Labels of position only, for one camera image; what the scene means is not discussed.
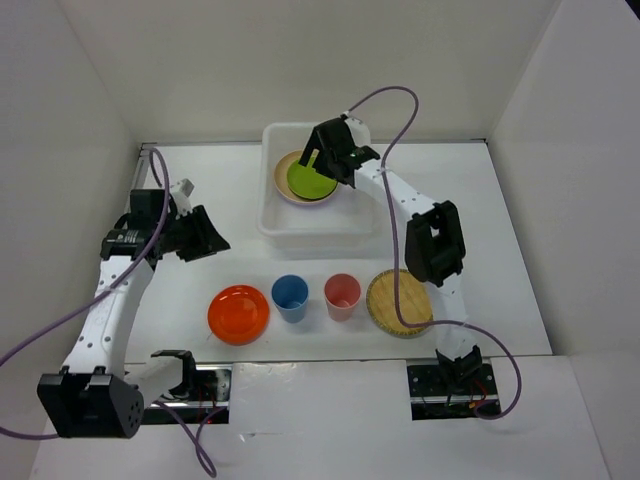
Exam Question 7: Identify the white plastic bin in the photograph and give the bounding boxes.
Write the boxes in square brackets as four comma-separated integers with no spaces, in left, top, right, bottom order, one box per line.
[257,122,376,250]

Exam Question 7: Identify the blue plastic cup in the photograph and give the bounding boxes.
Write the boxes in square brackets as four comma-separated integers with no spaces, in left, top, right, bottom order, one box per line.
[271,274,309,324]

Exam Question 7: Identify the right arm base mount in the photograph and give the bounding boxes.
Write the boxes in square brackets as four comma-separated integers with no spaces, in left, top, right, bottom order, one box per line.
[406,363,501,421]

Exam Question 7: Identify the orange plastic plate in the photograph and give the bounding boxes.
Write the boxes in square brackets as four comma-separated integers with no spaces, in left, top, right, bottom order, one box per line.
[207,284,270,346]

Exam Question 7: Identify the beige bear print plate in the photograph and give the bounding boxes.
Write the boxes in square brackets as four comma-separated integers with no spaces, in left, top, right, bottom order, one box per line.
[273,149,345,204]

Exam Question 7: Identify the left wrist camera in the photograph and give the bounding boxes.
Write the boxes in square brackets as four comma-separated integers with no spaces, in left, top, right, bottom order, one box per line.
[170,178,194,216]

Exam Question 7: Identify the pink plastic cup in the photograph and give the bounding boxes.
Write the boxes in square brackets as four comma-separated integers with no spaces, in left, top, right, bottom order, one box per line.
[324,273,362,322]

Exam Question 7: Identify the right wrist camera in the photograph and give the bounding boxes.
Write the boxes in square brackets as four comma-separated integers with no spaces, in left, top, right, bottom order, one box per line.
[344,115,371,147]

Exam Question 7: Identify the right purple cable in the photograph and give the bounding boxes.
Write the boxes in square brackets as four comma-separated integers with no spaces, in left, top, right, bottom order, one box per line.
[347,87,525,420]

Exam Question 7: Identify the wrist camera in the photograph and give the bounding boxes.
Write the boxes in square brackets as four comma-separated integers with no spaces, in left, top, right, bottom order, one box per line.
[344,115,371,147]
[170,178,194,216]

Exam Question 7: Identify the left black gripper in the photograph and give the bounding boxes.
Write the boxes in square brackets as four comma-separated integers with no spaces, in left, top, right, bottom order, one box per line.
[157,204,231,262]

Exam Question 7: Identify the round bamboo woven plate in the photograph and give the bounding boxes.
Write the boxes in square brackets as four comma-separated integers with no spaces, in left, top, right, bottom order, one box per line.
[365,269,433,339]

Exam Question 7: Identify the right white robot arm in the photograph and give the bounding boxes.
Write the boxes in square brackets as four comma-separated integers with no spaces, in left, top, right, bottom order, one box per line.
[299,114,467,328]

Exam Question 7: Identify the lime green plate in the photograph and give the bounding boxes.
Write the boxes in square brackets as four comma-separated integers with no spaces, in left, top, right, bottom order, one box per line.
[286,153,338,201]

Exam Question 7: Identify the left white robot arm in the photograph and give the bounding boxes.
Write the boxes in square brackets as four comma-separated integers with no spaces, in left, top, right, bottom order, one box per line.
[37,179,230,438]

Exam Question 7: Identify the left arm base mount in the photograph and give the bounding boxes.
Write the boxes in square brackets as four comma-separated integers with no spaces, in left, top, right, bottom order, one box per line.
[158,363,232,426]

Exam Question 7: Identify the lilac plastic plate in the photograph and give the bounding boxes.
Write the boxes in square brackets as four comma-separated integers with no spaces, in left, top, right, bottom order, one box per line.
[280,193,335,206]

